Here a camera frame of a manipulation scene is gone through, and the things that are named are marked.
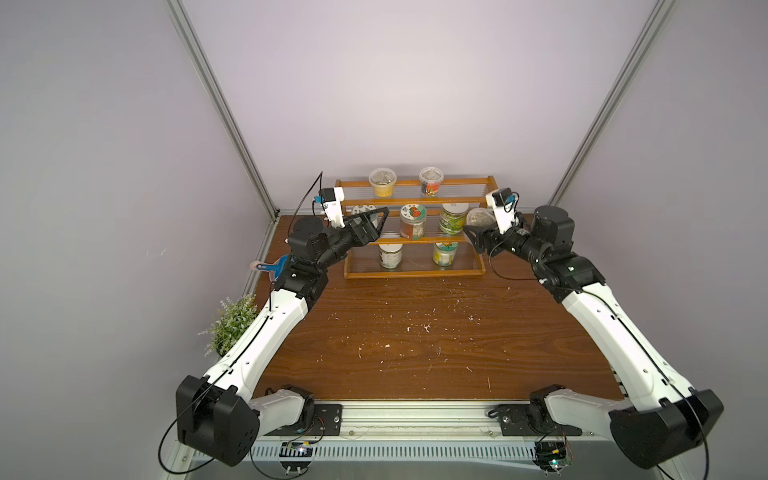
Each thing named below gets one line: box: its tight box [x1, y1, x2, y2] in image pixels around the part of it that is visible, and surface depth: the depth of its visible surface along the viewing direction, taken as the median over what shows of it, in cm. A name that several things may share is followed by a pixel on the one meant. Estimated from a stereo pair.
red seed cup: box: [419, 166, 444, 197], surface depth 85 cm
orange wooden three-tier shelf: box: [334, 175, 500, 280], surface depth 91 cm
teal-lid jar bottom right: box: [432, 242, 459, 268], surface depth 100 cm
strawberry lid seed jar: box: [400, 203, 427, 241], surface depth 90 cm
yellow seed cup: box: [368, 167, 397, 199], surface depth 85 cm
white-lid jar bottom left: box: [378, 243, 403, 270], surface depth 98 cm
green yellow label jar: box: [439, 202, 469, 235], surface depth 90 cm
